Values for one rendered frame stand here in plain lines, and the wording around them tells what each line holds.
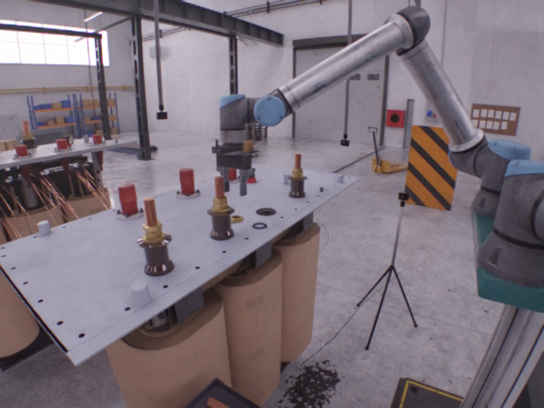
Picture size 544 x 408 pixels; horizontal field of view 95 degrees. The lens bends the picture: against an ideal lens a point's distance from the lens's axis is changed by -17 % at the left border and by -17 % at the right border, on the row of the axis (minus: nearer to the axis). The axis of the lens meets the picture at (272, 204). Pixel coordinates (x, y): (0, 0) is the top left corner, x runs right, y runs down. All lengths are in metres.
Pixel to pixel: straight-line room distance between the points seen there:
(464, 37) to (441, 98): 4.72
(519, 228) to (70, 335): 1.00
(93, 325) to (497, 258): 0.94
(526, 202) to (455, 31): 5.32
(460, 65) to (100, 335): 5.80
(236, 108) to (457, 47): 5.17
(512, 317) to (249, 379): 1.22
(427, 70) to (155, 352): 1.33
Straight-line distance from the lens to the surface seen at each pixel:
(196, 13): 12.20
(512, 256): 0.82
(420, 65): 1.21
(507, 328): 1.42
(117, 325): 0.72
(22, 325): 2.68
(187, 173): 1.45
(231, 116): 1.03
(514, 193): 0.79
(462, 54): 5.89
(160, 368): 1.11
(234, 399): 1.14
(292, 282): 1.71
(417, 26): 1.04
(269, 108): 0.89
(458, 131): 1.31
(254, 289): 1.31
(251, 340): 1.49
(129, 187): 1.27
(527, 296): 0.85
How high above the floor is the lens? 1.80
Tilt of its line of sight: 19 degrees down
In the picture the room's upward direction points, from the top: straight up
